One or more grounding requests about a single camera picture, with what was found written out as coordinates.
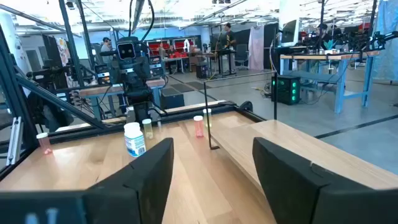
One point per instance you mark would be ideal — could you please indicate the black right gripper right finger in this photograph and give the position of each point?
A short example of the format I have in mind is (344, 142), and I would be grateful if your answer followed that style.
(295, 186)

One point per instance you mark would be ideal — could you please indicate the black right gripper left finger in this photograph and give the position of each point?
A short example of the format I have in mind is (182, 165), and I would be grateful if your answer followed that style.
(146, 186)

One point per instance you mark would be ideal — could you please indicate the white melatonin bottle blue label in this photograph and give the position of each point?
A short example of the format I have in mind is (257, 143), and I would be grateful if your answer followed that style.
(134, 143)

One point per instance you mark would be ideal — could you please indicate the pink pill vial white cap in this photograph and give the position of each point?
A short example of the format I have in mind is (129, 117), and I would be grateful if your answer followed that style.
(44, 144)
(199, 127)

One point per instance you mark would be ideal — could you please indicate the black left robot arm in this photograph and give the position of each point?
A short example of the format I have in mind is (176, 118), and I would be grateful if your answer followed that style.
(140, 99)

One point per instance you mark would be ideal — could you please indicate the black background robot arm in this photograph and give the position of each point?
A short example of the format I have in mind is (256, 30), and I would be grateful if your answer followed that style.
(360, 39)

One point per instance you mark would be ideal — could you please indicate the red storage rack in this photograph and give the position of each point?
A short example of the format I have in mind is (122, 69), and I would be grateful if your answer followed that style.
(155, 46)

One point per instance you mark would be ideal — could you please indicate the blue workbench wooden top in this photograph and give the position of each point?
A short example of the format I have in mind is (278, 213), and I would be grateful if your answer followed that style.
(102, 90)
(340, 81)

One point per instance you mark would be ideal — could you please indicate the black storage box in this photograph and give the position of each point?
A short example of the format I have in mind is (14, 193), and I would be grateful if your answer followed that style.
(172, 99)

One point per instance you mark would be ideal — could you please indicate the dark floor mat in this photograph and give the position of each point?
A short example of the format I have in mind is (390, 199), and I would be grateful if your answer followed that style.
(182, 87)
(199, 85)

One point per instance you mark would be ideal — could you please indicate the colourful poster board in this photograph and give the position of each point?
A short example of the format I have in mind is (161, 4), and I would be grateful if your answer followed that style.
(63, 51)

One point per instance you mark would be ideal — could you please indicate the black standing desk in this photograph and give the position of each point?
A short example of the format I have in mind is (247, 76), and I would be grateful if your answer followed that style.
(225, 53)

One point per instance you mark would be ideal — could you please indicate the black computer tower green lights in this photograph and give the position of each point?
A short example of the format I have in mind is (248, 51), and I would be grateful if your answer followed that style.
(287, 90)

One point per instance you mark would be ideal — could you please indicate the pale pink hanging cloth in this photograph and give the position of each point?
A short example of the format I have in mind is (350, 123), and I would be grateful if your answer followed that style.
(256, 49)

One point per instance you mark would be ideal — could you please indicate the dark computer monitor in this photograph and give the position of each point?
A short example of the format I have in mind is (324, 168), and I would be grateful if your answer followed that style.
(289, 32)

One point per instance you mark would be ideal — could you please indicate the light blue tarp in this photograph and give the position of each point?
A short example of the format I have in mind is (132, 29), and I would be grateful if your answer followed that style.
(387, 46)

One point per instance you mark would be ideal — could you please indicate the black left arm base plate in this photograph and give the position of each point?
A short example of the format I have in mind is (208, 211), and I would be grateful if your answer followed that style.
(130, 115)

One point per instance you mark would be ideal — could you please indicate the wooden shelf black metal frame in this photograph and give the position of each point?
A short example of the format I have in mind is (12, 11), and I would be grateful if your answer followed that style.
(280, 140)

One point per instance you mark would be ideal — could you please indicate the black aluminium rig frame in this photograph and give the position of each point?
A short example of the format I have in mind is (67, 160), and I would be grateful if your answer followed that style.
(62, 102)

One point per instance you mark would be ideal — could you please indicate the silver metal bracket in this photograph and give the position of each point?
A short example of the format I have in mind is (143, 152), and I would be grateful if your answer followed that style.
(15, 140)

